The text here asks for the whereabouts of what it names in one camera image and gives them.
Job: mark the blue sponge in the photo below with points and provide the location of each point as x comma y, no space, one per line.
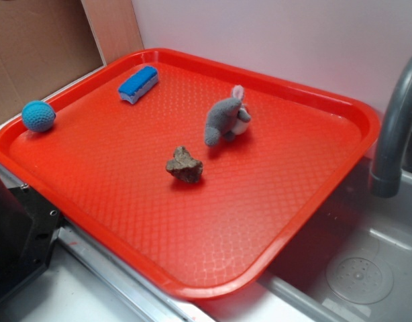
138,84

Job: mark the red plastic tray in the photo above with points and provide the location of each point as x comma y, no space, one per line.
103,164

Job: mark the brown rock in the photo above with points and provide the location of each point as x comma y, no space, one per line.
184,167

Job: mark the grey plush rabbit toy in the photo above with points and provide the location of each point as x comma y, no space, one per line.
227,119

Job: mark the blue knitted ball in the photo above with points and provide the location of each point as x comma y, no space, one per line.
38,116

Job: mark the grey toy faucet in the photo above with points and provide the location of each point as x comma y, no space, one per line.
394,146

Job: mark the grey plastic sink basin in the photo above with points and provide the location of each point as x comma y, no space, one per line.
352,260

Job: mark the brown cardboard panel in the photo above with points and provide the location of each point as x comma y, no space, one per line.
47,45

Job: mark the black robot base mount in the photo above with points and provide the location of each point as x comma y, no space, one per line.
29,226

